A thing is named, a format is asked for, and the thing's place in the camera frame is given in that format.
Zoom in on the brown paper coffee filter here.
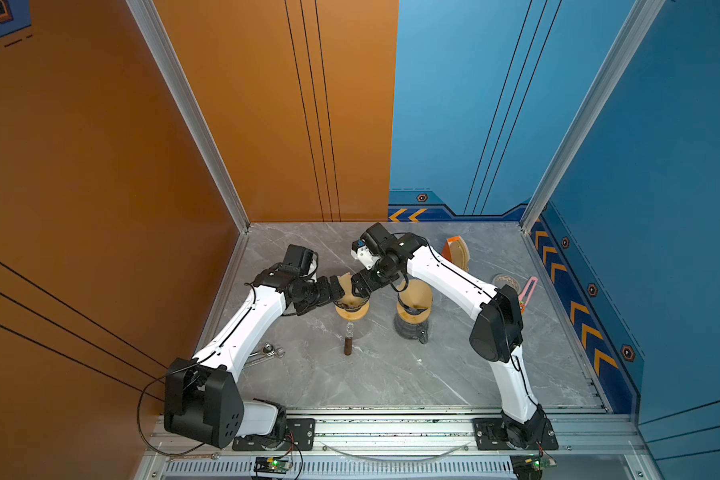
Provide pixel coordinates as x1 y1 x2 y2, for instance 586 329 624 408
397 279 433 316

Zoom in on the orange coffee filter box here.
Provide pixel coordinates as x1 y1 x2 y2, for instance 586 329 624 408
442 236 470 272

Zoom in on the grey ribbed glass pitcher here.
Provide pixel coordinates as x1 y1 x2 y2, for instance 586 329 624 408
393 320 430 344

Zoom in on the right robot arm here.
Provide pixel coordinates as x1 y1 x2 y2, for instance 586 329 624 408
351 223 551 449

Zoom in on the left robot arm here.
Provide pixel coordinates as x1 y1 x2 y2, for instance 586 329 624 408
164 245 344 448

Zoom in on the metal wrench set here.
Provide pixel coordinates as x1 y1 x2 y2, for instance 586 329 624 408
245 343 285 367

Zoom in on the white tape roll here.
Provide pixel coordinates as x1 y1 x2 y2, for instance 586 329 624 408
491 274 522 293

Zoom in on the left green circuit board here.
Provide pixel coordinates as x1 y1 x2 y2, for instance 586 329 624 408
252 457 295 479

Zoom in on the right circuit board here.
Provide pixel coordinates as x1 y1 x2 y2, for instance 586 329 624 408
510 456 557 480

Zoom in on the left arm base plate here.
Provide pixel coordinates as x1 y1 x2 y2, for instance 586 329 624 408
232 418 316 452

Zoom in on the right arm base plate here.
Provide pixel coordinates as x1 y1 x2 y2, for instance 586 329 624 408
472 418 560 451

